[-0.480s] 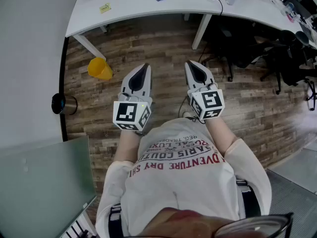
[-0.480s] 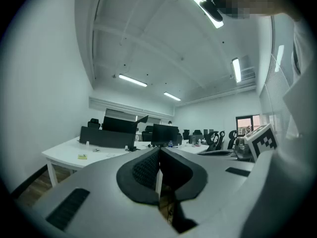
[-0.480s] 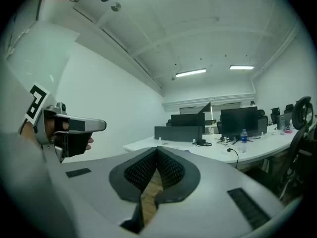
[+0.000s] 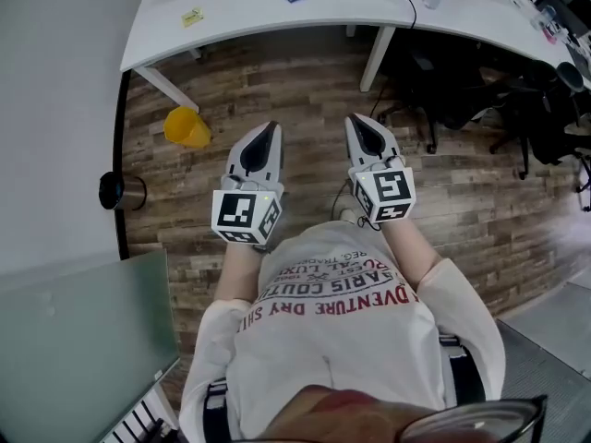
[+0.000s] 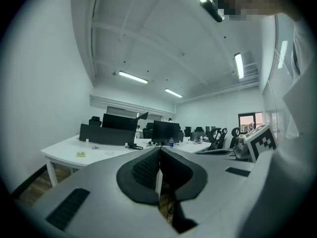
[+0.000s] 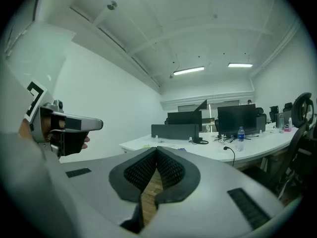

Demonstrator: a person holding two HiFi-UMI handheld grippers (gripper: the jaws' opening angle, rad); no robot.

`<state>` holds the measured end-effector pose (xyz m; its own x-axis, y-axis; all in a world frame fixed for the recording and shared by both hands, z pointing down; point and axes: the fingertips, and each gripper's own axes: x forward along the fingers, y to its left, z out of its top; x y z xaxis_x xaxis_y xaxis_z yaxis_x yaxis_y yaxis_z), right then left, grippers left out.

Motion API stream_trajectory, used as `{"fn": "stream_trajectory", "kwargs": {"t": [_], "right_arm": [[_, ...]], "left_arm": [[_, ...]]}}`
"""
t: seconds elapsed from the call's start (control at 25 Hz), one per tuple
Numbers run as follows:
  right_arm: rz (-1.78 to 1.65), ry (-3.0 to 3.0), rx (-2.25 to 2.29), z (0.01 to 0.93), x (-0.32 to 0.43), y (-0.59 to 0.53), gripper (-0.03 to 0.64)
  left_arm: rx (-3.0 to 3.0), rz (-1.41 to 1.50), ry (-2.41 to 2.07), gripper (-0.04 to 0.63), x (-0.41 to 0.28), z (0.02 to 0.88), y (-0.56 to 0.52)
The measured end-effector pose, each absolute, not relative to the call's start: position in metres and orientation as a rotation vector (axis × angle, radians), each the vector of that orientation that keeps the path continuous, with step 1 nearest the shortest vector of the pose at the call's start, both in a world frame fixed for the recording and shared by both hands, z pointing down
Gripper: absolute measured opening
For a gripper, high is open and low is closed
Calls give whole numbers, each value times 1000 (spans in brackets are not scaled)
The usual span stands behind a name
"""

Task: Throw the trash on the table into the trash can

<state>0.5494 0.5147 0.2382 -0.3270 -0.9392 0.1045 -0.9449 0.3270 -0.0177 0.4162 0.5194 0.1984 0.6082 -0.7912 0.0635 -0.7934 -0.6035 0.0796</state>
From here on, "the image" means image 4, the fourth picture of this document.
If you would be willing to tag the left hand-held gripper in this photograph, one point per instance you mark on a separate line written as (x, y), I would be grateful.
(240, 210)

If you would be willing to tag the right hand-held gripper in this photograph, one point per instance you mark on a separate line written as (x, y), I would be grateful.
(392, 192)

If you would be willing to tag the yellow bin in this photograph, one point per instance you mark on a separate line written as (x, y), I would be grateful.
(184, 127)

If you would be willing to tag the yellow plastic packet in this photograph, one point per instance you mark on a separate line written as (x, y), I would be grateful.
(192, 17)

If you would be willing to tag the person's left forearm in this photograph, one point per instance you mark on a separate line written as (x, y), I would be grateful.
(237, 270)

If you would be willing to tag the person's right forearm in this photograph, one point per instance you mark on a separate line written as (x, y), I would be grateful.
(411, 252)

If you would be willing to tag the white shoe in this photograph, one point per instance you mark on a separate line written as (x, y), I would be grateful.
(348, 214)

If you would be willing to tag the white desk leg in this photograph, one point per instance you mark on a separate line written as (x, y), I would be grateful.
(166, 88)
(376, 58)

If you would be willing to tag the black office chair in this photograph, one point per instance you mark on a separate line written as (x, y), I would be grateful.
(540, 109)
(443, 90)

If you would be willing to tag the steel bin with black liner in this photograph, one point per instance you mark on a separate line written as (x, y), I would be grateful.
(129, 193)

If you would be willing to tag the black baseboard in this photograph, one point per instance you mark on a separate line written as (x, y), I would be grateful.
(121, 164)

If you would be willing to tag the person's white printed shirt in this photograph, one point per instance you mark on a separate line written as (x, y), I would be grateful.
(346, 339)

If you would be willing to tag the glass jar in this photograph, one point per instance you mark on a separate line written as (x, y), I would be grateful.
(544, 16)

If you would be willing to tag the frosted glass partition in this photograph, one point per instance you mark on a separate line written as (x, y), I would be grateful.
(83, 339)

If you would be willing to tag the person's face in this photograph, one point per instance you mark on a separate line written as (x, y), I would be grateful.
(332, 418)

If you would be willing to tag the person's black-framed glasses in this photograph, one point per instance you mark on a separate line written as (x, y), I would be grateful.
(471, 425)

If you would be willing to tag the white slatted rack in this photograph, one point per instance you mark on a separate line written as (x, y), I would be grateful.
(134, 425)

